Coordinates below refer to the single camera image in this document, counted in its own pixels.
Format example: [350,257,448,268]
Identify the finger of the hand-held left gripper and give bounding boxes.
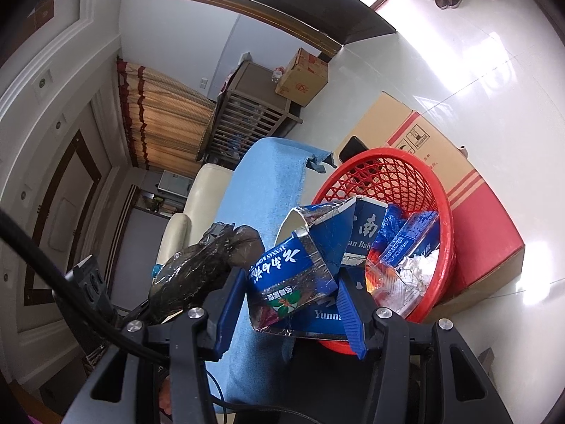
[117,297,154,326]

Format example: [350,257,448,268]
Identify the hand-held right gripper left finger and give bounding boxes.
[62,267,248,424]

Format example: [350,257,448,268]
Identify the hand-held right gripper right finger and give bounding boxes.
[338,269,513,424]

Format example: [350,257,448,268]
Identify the clear plastic container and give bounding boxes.
[365,260,427,316]

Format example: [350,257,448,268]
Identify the black plastic bag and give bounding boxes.
[148,224,266,324]

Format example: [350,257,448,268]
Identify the torn blue carton silver lining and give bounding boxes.
[245,196,359,341]

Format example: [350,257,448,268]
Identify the white tissue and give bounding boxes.
[399,249,442,277]

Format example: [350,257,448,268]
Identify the blue carton white characters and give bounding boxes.
[342,198,391,268]

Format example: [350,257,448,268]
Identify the small blue box white text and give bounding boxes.
[379,211,440,266]

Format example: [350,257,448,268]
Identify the blue plastic wrapper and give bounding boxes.
[382,203,404,241]

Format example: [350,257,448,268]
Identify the red plastic basket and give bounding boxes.
[300,148,455,356]

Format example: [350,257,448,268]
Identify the dark low cabinet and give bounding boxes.
[132,188,186,218]

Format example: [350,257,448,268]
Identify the cream leather sofa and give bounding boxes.
[152,163,237,275]

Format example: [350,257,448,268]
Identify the white appliance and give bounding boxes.
[158,170,190,197]

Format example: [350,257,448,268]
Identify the blue tablecloth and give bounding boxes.
[207,137,333,411]

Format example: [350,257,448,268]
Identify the large red and tan cardboard box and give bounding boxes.
[334,91,526,314]

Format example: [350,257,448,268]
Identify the black rectangular object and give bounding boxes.
[339,136,370,167]

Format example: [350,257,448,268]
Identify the tan pleated curtain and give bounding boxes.
[116,57,217,179]

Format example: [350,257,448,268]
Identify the wooden radiator cover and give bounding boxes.
[205,59,303,162]

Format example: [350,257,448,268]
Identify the small cardboard box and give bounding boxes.
[275,48,329,107]

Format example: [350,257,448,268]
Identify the thick black cable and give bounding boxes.
[0,209,171,360]

